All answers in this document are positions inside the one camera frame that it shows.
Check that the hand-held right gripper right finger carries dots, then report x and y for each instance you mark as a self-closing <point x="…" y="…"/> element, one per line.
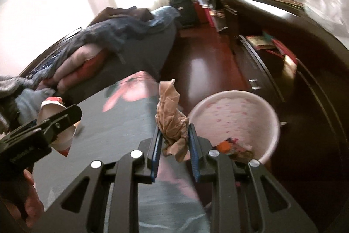
<point x="195" y="159"/>

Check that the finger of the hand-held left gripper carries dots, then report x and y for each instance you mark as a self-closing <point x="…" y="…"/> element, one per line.
<point x="61" y="118"/>

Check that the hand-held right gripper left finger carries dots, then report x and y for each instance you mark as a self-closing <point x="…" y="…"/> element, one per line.
<point x="154" y="159"/>

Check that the white red paper cup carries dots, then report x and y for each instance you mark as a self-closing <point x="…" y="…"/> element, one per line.
<point x="64" y="140"/>

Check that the brown paper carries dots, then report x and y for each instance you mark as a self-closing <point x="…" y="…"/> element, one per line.
<point x="171" y="118"/>

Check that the pink speckled plastic bin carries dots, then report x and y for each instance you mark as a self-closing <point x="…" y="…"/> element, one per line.
<point x="234" y="113"/>

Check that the person's left hand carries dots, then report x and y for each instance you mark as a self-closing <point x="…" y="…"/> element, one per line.
<point x="34" y="200"/>

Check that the orange wrapper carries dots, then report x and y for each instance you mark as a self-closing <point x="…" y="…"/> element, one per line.
<point x="225" y="147"/>

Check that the light blue cloth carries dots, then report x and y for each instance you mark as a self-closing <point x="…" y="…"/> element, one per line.
<point x="32" y="102"/>

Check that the grey floral blanket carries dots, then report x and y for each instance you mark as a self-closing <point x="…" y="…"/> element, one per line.
<point x="122" y="123"/>

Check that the grey knitted garment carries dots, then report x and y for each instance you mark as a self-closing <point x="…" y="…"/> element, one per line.
<point x="13" y="84"/>

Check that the orange red pillow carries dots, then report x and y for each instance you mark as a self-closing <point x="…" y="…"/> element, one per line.
<point x="92" y="66"/>

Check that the pale pink pillow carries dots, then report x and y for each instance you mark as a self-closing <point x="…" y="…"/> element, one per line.
<point x="81" y="58"/>

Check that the pile of clothes and bedding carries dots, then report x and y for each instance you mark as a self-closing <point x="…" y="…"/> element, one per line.
<point x="147" y="58"/>

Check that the blue patterned duvet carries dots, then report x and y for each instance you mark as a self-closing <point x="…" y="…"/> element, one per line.
<point x="117" y="31"/>

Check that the brown garment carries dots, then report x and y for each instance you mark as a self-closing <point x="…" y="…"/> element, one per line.
<point x="122" y="13"/>

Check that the dark wooden cabinet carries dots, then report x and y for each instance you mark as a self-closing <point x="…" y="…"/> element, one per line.
<point x="308" y="91"/>

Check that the illustrated cover book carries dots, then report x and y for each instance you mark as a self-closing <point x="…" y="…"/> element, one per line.
<point x="259" y="42"/>

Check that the red box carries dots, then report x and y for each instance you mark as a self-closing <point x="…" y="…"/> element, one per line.
<point x="201" y="14"/>

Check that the black suitcase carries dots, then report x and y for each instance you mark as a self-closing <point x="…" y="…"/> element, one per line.
<point x="184" y="10"/>

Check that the white plastic bag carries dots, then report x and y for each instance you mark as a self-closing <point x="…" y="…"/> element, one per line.
<point x="327" y="12"/>

